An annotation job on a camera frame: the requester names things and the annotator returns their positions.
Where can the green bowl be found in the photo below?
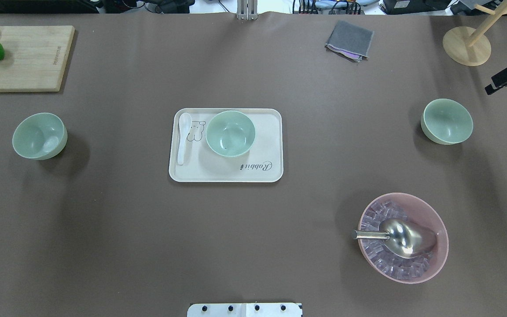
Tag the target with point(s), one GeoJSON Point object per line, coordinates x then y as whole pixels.
{"type": "Point", "coordinates": [230, 134]}
{"type": "Point", "coordinates": [446, 122]}
{"type": "Point", "coordinates": [40, 137]}

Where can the wooden cup tree stand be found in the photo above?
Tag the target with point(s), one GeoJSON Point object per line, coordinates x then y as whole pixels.
{"type": "Point", "coordinates": [469, 46]}

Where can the grey folded cloth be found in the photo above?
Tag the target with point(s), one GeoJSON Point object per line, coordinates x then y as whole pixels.
{"type": "Point", "coordinates": [351, 41]}

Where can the metal ice scoop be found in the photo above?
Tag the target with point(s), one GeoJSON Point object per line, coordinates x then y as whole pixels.
{"type": "Point", "coordinates": [405, 239]}

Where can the pink bowl with ice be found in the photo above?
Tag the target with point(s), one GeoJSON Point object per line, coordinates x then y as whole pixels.
{"type": "Point", "coordinates": [415, 210]}

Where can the cream rabbit serving tray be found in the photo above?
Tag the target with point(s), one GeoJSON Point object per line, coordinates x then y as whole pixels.
{"type": "Point", "coordinates": [262, 163]}

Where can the white ceramic spoon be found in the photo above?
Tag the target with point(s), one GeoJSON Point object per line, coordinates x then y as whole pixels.
{"type": "Point", "coordinates": [184, 127]}

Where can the bamboo cutting board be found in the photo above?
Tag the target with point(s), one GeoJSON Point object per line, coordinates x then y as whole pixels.
{"type": "Point", "coordinates": [35, 57]}

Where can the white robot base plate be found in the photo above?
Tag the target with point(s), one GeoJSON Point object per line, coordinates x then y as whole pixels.
{"type": "Point", "coordinates": [253, 309]}

